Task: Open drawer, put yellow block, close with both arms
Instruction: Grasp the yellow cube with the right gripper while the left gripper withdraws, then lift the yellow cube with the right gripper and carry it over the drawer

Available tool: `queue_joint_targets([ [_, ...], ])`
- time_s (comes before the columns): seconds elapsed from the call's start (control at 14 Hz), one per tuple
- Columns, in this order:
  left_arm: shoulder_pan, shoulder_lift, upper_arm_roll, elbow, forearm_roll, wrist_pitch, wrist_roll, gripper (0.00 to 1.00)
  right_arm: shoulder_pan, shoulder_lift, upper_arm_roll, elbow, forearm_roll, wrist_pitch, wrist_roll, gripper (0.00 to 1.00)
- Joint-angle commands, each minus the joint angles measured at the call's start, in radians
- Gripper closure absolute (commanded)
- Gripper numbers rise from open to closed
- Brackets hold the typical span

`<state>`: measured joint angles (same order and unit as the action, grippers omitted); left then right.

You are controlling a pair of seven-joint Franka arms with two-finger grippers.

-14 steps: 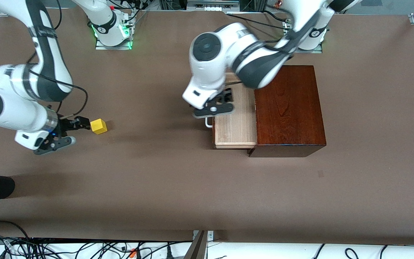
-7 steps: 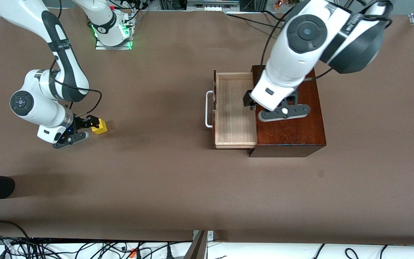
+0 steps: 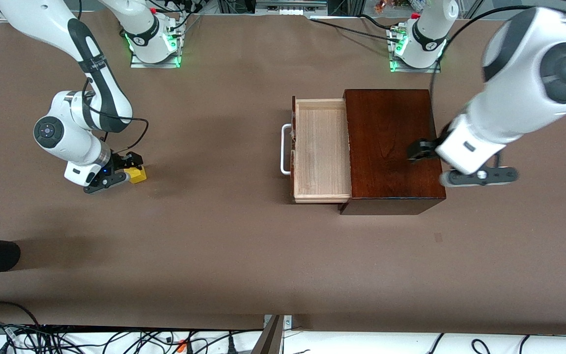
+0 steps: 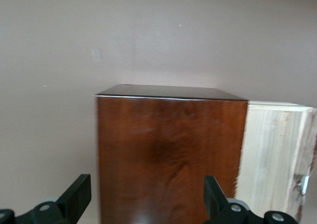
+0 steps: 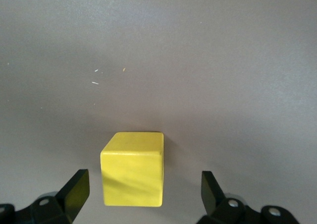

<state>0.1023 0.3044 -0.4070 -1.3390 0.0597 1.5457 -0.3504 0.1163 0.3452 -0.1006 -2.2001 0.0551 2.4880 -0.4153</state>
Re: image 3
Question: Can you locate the yellow cube block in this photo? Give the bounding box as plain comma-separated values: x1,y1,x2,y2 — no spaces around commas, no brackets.
125,166,148,185

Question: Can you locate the light wood drawer dark front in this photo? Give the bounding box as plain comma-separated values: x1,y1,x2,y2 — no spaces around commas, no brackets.
290,96,353,204

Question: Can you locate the white drawer handle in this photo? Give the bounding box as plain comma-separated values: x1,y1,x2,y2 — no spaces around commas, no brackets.
281,123,294,176

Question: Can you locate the dark brown wooden cabinet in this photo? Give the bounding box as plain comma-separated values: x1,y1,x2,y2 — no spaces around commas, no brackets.
337,88,447,216

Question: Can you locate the aluminium equipment rack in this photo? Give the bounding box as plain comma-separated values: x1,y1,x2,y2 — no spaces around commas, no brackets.
217,0,367,16

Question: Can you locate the dark slanted bar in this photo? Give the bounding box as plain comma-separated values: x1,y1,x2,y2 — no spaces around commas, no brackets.
253,315,284,354

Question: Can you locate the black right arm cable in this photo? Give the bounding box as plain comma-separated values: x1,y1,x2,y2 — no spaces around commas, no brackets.
83,78,149,154

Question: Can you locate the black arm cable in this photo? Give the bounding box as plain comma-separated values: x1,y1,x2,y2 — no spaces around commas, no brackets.
428,2,566,99
83,78,149,154

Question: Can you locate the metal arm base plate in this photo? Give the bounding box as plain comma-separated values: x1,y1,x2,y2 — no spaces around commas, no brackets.
388,25,444,74
130,20,182,69

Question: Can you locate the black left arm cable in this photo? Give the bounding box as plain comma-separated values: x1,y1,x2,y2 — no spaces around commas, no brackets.
428,2,566,99

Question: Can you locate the black cable on table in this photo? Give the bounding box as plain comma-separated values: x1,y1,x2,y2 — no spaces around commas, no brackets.
310,14,402,44

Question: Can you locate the tangled black cable bundle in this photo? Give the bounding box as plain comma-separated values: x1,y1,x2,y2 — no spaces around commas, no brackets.
0,301,264,354

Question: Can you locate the small metal bracket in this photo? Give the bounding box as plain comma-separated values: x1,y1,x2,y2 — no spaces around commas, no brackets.
263,315,293,329

